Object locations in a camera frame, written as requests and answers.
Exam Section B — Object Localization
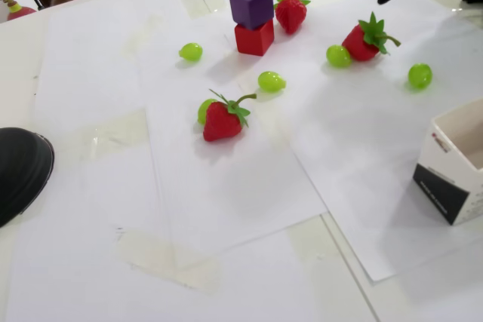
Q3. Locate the purple wooden cube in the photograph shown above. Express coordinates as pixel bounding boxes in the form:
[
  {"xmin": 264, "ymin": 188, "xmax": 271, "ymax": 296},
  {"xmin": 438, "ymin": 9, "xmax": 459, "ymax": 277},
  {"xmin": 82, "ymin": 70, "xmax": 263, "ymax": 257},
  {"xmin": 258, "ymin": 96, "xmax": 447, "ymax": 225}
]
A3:
[{"xmin": 229, "ymin": 0, "xmax": 275, "ymax": 32}]

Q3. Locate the red wooden cube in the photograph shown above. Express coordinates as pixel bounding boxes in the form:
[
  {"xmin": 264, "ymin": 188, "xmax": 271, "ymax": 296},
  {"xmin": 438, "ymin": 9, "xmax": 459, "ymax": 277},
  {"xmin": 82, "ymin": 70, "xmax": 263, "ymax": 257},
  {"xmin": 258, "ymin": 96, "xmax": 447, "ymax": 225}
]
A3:
[{"xmin": 234, "ymin": 18, "xmax": 275, "ymax": 57}]

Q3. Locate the green plastic grape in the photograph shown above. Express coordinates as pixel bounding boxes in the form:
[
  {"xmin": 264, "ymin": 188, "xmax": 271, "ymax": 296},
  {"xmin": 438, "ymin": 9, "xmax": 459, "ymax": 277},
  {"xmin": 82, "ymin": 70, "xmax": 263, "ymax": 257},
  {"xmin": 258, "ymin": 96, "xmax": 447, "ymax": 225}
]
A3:
[
  {"xmin": 408, "ymin": 62, "xmax": 433, "ymax": 91},
  {"xmin": 257, "ymin": 70, "xmax": 287, "ymax": 94},
  {"xmin": 178, "ymin": 42, "xmax": 204, "ymax": 63},
  {"xmin": 325, "ymin": 44, "xmax": 353, "ymax": 69},
  {"xmin": 197, "ymin": 98, "xmax": 219, "ymax": 126}
]

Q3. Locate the white and black open carton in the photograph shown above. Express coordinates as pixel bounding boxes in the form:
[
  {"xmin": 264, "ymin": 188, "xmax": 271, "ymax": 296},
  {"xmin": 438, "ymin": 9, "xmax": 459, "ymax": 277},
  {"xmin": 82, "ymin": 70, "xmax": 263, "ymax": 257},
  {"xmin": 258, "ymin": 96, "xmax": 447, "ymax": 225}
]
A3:
[{"xmin": 412, "ymin": 97, "xmax": 483, "ymax": 227}]

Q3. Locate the long-stemmed red plastic strawberry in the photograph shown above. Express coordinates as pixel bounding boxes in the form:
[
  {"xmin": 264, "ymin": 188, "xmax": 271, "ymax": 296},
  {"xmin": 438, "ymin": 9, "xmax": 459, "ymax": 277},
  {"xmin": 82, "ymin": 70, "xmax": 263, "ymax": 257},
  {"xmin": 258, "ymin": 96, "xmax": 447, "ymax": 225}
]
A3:
[{"xmin": 202, "ymin": 88, "xmax": 257, "ymax": 143}]

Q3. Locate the red fire extinguisher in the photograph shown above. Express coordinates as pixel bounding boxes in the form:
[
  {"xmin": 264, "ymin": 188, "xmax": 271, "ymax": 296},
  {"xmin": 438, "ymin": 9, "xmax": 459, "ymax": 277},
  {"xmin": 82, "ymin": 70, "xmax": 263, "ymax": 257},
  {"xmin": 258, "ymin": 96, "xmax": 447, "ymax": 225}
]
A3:
[{"xmin": 0, "ymin": 0, "xmax": 46, "ymax": 23}]

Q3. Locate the black round dome object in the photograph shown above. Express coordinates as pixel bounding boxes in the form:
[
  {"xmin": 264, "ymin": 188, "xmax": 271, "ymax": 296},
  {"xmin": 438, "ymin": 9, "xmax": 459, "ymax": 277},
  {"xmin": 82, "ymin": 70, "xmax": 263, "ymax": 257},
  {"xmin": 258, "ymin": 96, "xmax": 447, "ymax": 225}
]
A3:
[{"xmin": 0, "ymin": 127, "xmax": 56, "ymax": 228}]

